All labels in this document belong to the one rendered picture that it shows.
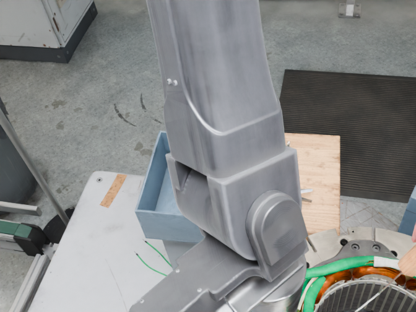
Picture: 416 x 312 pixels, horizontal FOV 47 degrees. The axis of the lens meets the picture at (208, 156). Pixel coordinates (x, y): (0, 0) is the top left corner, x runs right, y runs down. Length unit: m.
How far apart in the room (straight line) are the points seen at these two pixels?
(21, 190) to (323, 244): 1.72
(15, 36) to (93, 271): 2.03
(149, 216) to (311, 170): 0.26
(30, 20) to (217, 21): 2.53
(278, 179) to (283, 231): 0.03
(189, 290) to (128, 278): 0.71
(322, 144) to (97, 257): 0.54
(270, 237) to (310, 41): 2.48
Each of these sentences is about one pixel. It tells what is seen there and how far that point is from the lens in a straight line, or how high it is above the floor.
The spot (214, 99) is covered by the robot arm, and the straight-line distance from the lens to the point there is 0.27.
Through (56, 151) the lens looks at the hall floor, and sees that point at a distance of 2.42.
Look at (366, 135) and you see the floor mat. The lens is 2.26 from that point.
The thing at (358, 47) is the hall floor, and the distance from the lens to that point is 2.72.
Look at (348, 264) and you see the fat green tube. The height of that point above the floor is 1.15.
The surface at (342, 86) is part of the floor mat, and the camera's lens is 2.46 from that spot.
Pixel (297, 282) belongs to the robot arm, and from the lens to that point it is 0.35.
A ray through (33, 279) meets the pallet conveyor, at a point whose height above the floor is 0.69.
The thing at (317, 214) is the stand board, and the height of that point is 1.06.
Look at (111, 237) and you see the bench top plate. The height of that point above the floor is 0.78.
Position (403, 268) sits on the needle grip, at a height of 1.30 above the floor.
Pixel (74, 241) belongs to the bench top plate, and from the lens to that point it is 1.11.
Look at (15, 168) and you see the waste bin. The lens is 2.15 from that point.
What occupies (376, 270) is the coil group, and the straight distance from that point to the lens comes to 0.62.
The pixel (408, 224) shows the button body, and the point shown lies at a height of 0.96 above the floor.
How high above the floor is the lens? 1.68
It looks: 50 degrees down
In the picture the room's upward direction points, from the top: 10 degrees counter-clockwise
